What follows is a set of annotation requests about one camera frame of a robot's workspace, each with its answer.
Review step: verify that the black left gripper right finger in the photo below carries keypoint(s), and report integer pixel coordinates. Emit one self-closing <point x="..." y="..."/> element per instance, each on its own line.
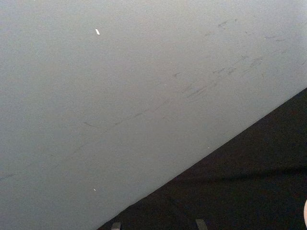
<point x="200" y="225"/>

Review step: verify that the black table cloth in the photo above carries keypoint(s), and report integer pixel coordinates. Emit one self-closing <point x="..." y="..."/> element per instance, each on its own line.
<point x="251" y="179"/>

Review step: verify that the roll of white tape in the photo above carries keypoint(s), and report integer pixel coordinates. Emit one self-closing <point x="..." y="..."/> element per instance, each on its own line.
<point x="305" y="210"/>

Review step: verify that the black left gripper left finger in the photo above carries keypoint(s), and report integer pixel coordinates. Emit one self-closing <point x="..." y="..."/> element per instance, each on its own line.
<point x="116" y="226"/>

